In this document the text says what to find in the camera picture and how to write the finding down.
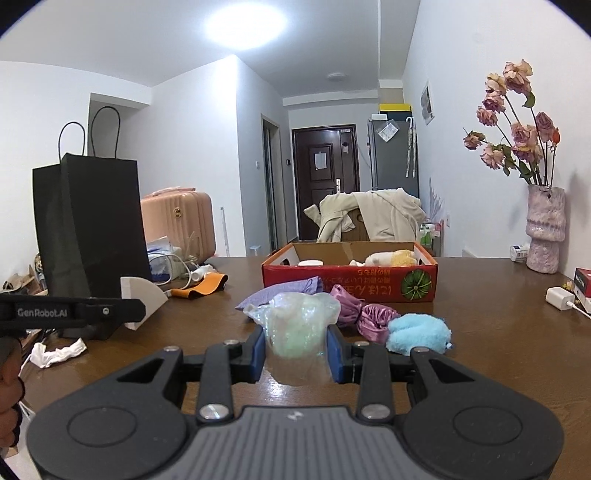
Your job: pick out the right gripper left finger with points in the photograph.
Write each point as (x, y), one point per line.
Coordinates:
(224, 365)

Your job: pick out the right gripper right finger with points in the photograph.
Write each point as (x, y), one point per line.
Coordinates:
(367, 365)

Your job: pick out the purple satin bonnet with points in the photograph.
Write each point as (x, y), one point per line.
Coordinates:
(351, 307)

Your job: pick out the lavender knit pouch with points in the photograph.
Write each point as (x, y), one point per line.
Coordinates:
(310, 286)

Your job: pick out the white and yellow plush toy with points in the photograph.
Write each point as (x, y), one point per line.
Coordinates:
(390, 259)

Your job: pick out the white round sponge block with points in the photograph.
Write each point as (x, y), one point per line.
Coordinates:
(310, 263)

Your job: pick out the person's left hand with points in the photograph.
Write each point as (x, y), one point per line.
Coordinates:
(12, 392)

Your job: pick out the white crumpled tissue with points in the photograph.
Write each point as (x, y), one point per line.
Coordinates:
(42, 358)

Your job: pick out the white wedge foam block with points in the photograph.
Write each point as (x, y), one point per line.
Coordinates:
(151, 296)

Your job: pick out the black paper shopping bag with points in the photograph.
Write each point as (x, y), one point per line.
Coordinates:
(88, 224)

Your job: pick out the red cardboard fruit box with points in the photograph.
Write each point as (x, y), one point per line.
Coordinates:
(380, 285)

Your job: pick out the blue and white tissue pack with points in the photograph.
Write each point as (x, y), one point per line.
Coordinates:
(164, 260)

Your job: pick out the pink hard-shell suitcase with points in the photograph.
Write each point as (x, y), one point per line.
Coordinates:
(184, 216)

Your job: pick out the beige coat on chair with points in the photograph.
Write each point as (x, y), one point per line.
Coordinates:
(389, 215)

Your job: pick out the white power adapter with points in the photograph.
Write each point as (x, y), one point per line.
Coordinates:
(560, 298)

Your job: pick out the dark brown entrance door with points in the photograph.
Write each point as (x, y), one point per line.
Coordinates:
(325, 162)

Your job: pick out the pink textured ceramic vase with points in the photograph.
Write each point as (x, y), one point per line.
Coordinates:
(546, 226)

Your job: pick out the grey refrigerator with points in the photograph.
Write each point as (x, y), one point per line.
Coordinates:
(393, 152)

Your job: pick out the red and black small box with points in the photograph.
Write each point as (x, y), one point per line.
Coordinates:
(582, 281)

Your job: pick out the yellow box on refrigerator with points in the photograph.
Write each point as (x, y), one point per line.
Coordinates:
(395, 107)

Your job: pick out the dried pink rose bouquet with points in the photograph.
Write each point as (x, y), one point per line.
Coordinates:
(528, 138)

